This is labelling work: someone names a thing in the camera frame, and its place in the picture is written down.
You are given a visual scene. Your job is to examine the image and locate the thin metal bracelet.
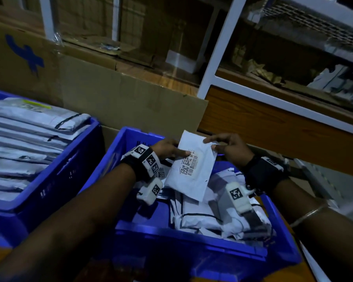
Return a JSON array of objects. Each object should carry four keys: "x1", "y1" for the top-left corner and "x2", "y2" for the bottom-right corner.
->
[{"x1": 289, "y1": 204, "x2": 330, "y2": 228}]

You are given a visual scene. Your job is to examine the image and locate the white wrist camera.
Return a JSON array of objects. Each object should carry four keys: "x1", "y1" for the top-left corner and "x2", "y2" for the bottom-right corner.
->
[
  {"x1": 136, "y1": 177, "x2": 164, "y2": 206},
  {"x1": 225, "y1": 182, "x2": 254, "y2": 215}
]

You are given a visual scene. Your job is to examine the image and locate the black marker wristband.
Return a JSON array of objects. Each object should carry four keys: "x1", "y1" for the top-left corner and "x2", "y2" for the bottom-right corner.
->
[
  {"x1": 121, "y1": 144, "x2": 165, "y2": 182},
  {"x1": 242, "y1": 155, "x2": 289, "y2": 195}
]

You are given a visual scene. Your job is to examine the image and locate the cardboard box with blue mark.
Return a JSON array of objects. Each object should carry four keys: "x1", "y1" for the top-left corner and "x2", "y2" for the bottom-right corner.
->
[{"x1": 0, "y1": 19, "x2": 209, "y2": 142}]

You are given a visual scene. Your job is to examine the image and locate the brown wooden board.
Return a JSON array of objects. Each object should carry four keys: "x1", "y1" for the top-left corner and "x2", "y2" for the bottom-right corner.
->
[{"x1": 198, "y1": 86, "x2": 353, "y2": 180}]

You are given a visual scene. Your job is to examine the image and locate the person's left hand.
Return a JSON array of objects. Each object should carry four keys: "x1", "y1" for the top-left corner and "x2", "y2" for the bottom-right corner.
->
[{"x1": 151, "y1": 139, "x2": 192, "y2": 161}]

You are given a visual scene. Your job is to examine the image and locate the blue plastic crate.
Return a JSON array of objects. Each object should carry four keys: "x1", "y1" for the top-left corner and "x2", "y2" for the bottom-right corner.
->
[
  {"x1": 79, "y1": 127, "x2": 302, "y2": 282},
  {"x1": 0, "y1": 86, "x2": 105, "y2": 248}
]

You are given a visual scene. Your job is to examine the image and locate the heap of grey shelf parcels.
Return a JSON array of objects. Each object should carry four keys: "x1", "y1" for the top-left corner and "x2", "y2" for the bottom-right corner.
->
[{"x1": 307, "y1": 64, "x2": 353, "y2": 107}]

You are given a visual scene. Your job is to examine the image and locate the pile of white packets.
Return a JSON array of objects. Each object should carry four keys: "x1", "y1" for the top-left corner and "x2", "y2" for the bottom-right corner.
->
[{"x1": 134, "y1": 161, "x2": 276, "y2": 242}]

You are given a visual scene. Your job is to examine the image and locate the white labelled mailer packet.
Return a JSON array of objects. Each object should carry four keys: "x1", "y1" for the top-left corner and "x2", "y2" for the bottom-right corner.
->
[{"x1": 164, "y1": 130, "x2": 218, "y2": 202}]

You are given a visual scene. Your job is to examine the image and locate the person's right forearm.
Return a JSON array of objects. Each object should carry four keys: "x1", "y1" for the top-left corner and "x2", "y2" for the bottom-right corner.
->
[{"x1": 270, "y1": 177, "x2": 353, "y2": 282}]

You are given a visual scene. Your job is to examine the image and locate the stack of grey packets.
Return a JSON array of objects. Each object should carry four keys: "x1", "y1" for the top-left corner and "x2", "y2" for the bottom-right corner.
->
[{"x1": 0, "y1": 97, "x2": 92, "y2": 202}]

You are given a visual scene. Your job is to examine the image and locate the white metal shelf rack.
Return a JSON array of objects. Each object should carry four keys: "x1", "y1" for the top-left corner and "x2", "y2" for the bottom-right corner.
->
[{"x1": 197, "y1": 0, "x2": 353, "y2": 139}]

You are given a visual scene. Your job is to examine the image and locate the person's left forearm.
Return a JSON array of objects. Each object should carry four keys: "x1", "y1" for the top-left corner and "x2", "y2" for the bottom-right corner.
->
[{"x1": 0, "y1": 163, "x2": 136, "y2": 282}]

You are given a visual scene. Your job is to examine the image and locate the crumpled brown paper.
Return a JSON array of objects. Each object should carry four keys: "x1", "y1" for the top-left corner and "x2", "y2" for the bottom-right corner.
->
[{"x1": 232, "y1": 45, "x2": 284, "y2": 85}]

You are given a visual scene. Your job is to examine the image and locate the person's right hand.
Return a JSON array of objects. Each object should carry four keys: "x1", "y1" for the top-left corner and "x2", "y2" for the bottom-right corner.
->
[{"x1": 203, "y1": 133, "x2": 255, "y2": 171}]

